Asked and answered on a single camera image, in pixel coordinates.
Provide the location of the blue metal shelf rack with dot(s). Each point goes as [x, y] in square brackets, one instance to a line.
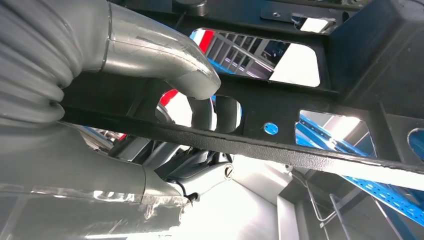
[391, 198]

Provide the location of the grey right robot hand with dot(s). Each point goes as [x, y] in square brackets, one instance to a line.
[66, 172]

